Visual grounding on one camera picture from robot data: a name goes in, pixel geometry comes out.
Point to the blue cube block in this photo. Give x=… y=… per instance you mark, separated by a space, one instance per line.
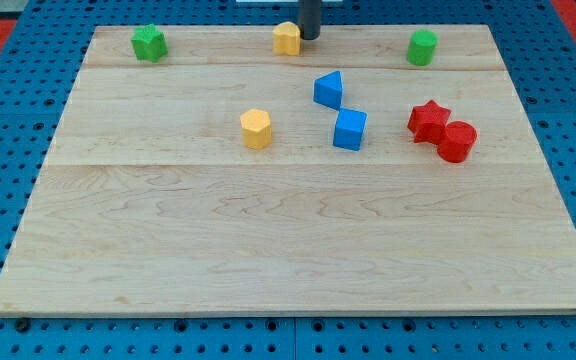
x=349 y=129

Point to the blue triangle block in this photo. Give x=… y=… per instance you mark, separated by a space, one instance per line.
x=328 y=90

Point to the yellow hexagon block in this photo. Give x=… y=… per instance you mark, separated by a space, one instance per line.
x=256 y=128

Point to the light wooden board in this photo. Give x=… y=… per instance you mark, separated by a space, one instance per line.
x=149 y=204

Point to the yellow heart block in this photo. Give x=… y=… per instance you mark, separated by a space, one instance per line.
x=286 y=39

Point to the red star block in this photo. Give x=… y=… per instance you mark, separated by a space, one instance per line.
x=427 y=122

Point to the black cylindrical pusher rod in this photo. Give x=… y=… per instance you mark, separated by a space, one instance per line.
x=309 y=18

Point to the red cylinder block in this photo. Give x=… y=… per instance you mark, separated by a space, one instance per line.
x=456 y=141

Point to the green cylinder block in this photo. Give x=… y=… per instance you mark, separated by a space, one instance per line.
x=421 y=47

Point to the green star block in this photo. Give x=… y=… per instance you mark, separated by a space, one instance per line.
x=149 y=43

